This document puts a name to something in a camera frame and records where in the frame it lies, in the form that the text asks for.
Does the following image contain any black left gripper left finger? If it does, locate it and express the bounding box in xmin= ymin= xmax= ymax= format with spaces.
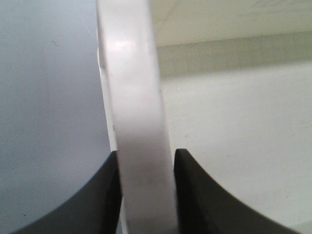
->
xmin=16 ymin=151 xmax=122 ymax=234

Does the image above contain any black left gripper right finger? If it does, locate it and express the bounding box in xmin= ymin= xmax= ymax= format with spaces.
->
xmin=174 ymin=149 xmax=296 ymax=234

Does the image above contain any white plastic tote bin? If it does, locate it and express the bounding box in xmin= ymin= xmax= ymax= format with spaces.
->
xmin=97 ymin=0 xmax=312 ymax=234

